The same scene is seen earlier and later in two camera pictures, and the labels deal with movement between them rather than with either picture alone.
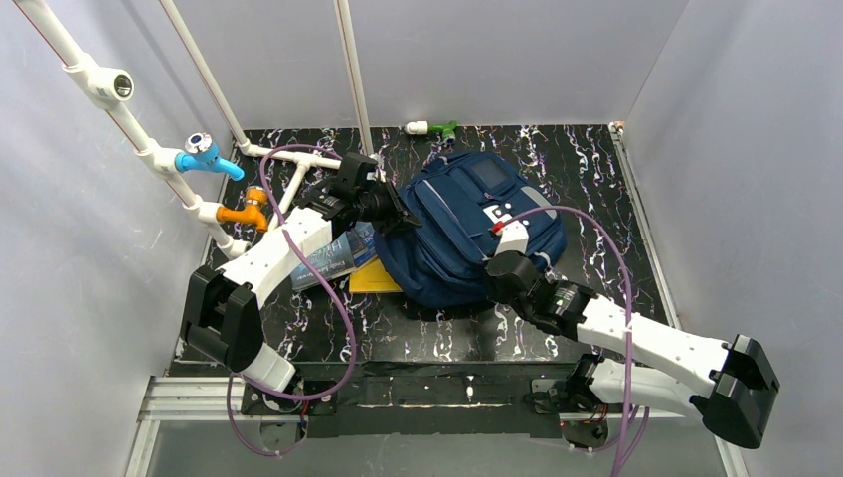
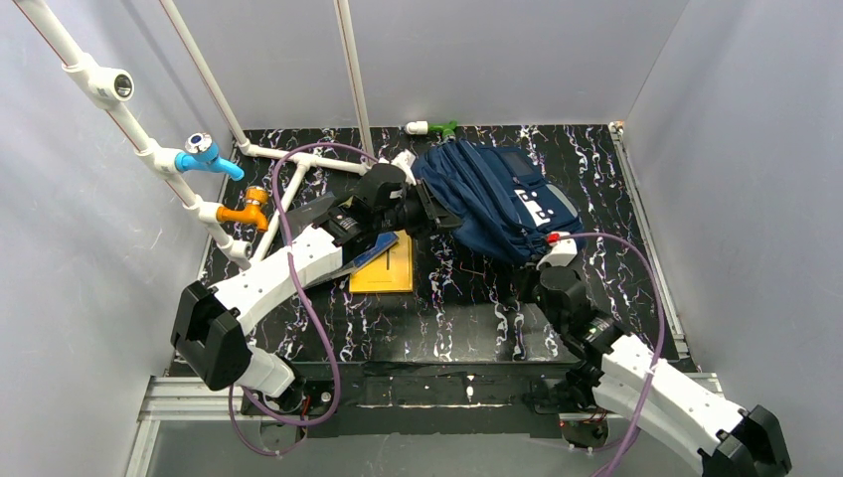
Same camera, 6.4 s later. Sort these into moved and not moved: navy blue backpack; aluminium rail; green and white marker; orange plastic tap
Moved: navy blue backpack
Not moved: green and white marker; aluminium rail; orange plastic tap
